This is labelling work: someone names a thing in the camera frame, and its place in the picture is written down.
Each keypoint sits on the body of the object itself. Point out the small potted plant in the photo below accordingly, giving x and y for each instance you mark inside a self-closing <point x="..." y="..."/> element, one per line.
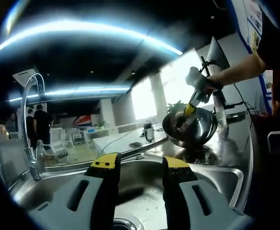
<point x="101" y="125"/>

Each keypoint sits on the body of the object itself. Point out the person's right hand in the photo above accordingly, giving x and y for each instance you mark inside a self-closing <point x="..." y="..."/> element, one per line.
<point x="214" y="84"/>

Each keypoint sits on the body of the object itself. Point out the long white desk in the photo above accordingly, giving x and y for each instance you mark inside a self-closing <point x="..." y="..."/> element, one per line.
<point x="120" y="143"/>

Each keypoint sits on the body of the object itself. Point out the long ceiling light strip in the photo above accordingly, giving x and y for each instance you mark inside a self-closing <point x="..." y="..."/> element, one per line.
<point x="82" y="28"/>

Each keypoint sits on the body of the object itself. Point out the chrome faucet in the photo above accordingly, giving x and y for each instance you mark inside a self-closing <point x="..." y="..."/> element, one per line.
<point x="26" y="119"/>

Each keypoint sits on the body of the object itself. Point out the short ceiling light strip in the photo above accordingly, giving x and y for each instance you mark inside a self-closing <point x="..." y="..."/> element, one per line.
<point x="77" y="91"/>

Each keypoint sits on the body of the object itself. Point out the white office chair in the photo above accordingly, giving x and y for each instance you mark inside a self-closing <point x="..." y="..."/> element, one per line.
<point x="65" y="141"/>

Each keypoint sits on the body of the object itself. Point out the ceiling air conditioner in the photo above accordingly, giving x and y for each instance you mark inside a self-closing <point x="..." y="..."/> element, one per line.
<point x="23" y="76"/>

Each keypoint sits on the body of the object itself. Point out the stainless steel sink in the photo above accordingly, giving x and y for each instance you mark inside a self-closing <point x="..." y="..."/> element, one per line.
<point x="139" y="177"/>

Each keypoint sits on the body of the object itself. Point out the person's black shirt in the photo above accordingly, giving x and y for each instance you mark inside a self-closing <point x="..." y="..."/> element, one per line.
<point x="270" y="36"/>

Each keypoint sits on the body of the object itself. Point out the black phone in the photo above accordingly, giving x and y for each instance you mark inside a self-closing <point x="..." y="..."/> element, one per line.
<point x="135" y="144"/>

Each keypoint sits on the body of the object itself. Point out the striped wall print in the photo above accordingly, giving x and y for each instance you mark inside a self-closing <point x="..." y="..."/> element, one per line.
<point x="82" y="120"/>

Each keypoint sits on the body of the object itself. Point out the stainless steel bowl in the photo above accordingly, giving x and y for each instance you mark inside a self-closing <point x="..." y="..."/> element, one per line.
<point x="197" y="131"/>

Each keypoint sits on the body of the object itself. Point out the large potted plant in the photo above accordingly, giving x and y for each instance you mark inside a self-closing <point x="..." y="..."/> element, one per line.
<point x="176" y="107"/>

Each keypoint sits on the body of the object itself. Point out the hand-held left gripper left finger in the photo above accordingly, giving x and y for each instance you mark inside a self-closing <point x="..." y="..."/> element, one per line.
<point x="82" y="203"/>

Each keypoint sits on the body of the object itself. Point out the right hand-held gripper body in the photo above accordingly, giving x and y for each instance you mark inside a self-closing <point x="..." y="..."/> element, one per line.
<point x="200" y="83"/>

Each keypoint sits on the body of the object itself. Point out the brown water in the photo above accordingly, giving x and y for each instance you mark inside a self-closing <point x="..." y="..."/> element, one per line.
<point x="202" y="153"/>

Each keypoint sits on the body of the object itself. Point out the blue and white wall poster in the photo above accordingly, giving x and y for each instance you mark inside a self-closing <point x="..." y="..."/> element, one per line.
<point x="252" y="26"/>

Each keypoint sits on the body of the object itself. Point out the clear water bottle dark lid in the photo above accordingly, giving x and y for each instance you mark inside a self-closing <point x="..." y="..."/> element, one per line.
<point x="148" y="133"/>

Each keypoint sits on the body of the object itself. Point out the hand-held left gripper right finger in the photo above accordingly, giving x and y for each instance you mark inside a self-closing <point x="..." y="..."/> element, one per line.
<point x="202" y="208"/>

